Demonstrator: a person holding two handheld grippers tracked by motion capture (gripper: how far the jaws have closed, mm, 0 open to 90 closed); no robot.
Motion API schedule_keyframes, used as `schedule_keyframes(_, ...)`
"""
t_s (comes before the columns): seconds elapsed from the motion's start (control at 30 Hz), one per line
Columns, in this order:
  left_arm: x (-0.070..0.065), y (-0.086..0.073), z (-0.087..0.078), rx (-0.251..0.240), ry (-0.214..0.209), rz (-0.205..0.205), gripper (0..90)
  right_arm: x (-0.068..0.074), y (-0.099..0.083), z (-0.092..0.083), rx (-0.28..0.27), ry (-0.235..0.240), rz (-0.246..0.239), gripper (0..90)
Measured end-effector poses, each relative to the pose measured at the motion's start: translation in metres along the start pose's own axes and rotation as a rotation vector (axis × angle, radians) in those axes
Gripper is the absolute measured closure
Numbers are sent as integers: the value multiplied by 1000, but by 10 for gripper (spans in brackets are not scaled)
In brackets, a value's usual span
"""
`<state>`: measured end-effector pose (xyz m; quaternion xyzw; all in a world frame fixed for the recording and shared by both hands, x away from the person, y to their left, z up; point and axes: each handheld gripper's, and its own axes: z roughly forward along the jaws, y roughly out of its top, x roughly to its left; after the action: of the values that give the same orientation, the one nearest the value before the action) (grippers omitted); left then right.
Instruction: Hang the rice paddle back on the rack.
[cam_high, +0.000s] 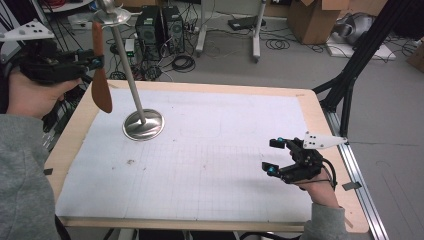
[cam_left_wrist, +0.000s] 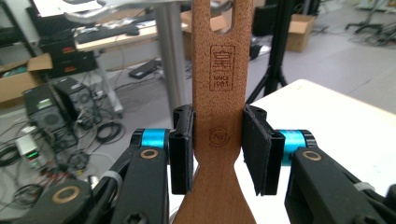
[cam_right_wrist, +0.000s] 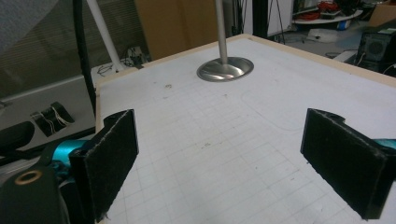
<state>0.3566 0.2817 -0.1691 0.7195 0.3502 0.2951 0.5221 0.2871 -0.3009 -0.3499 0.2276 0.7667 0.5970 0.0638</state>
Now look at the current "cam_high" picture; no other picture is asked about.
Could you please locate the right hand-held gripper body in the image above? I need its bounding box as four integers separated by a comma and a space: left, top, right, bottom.
279, 130, 349, 185

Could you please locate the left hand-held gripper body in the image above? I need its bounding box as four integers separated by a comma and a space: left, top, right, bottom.
0, 19, 93, 85

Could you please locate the wooden spatula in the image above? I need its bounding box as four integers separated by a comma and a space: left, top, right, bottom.
90, 21, 114, 114

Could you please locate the metal utensil stand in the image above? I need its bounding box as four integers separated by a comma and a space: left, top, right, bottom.
93, 0, 166, 142

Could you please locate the person's left hand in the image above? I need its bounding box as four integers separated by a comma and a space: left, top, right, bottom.
6, 68, 83, 120

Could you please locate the person's right hand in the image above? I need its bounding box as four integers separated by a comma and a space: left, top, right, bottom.
298, 168, 340, 209

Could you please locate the small grey electronics box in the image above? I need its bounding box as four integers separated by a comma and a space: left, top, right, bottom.
124, 38, 136, 58

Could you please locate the black computer tower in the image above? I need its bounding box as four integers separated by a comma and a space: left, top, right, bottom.
162, 5, 186, 55
134, 5, 164, 62

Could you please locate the white grid mat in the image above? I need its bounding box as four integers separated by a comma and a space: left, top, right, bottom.
54, 87, 314, 224

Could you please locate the white flat board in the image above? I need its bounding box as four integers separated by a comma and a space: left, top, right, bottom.
324, 34, 398, 62

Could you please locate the grey rounded appliance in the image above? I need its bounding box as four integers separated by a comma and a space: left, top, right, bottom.
333, 12, 377, 46

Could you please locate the large cardboard box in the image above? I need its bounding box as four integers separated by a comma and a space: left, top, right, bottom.
287, 0, 351, 45

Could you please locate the flat black device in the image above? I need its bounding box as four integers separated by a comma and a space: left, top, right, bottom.
227, 15, 267, 32

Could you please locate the small cardboard box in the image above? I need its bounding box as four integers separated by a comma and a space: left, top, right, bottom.
405, 39, 424, 74

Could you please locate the aluminium rail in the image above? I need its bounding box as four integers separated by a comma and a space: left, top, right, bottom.
322, 109, 390, 240
41, 128, 58, 153

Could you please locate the coiled black cable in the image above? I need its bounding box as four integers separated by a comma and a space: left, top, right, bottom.
265, 38, 291, 51
171, 54, 197, 74

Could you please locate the white stand frame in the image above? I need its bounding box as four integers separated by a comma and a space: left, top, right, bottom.
195, 0, 268, 64

